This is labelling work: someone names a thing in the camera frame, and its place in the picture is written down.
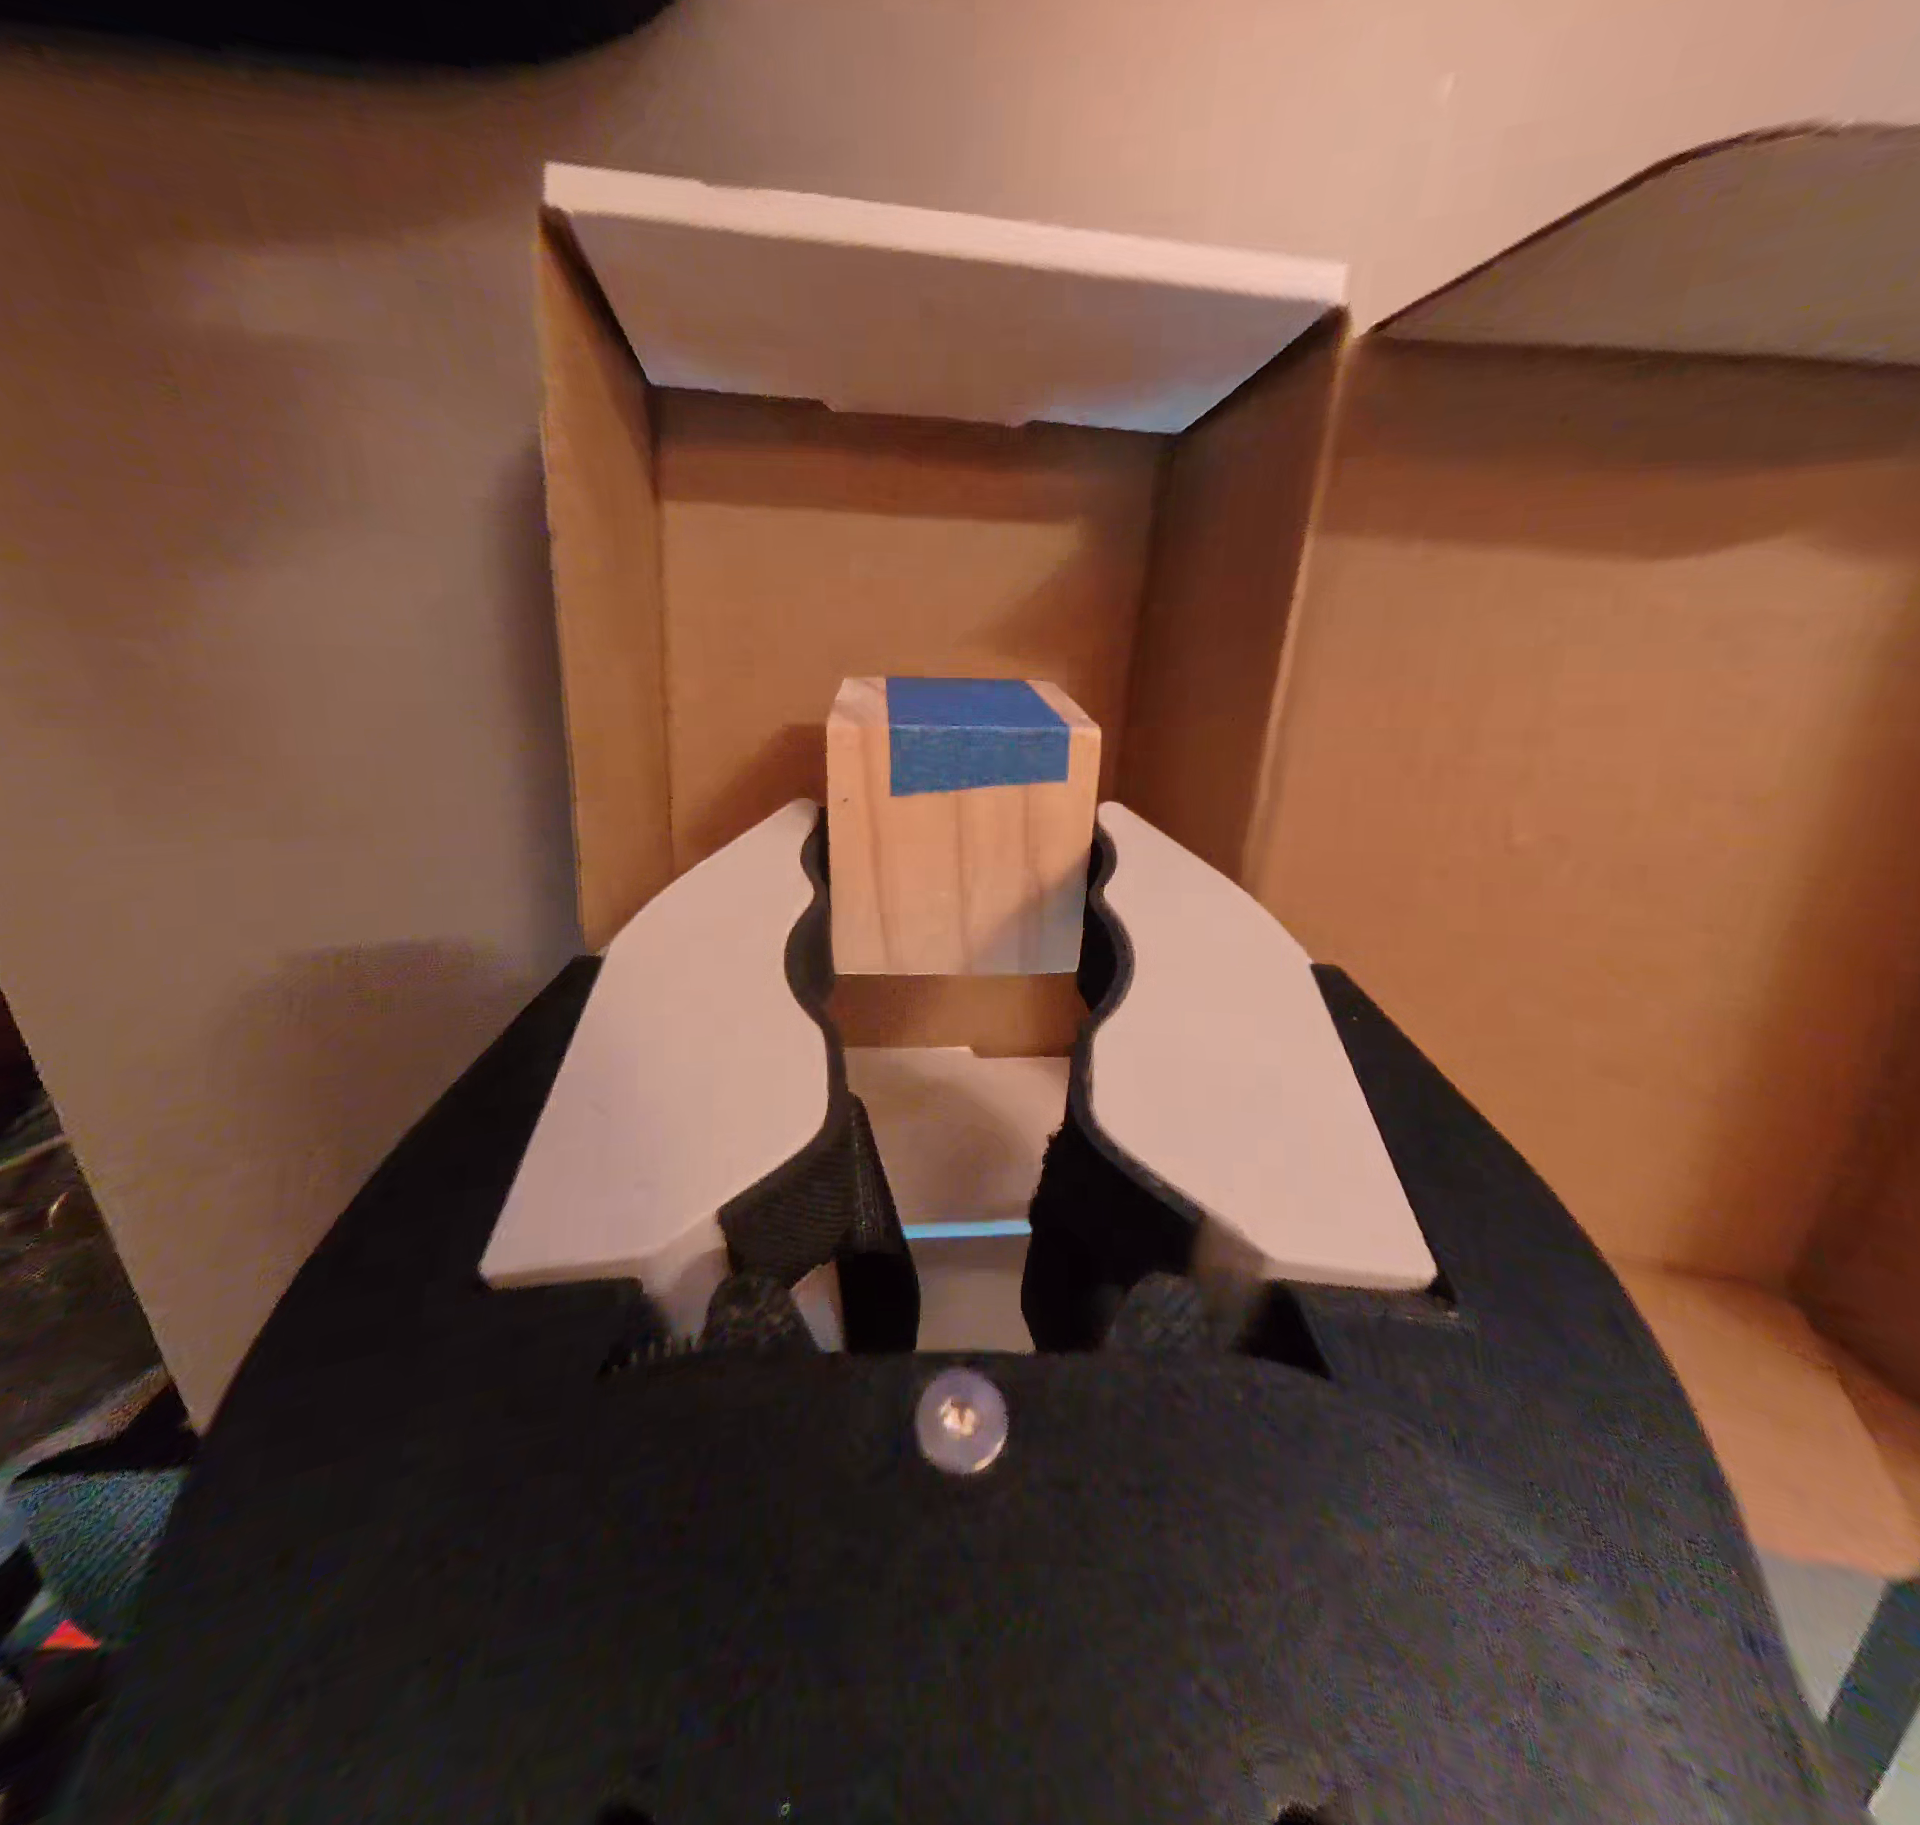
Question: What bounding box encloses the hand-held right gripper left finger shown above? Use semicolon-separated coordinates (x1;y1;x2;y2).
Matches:
481;798;919;1355

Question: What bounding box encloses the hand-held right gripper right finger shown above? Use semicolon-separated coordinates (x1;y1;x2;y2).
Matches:
1025;798;1440;1355

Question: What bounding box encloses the wooden block with blue tape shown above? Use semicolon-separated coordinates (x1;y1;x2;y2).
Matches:
825;677;1106;979

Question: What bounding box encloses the small cardboard box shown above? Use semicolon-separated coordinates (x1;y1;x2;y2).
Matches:
539;163;1356;1354

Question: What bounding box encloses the large cardboard box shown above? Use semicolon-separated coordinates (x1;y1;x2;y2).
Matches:
1246;121;1920;1581

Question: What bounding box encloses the dark bag with red strap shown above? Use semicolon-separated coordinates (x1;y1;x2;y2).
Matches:
0;986;199;1825

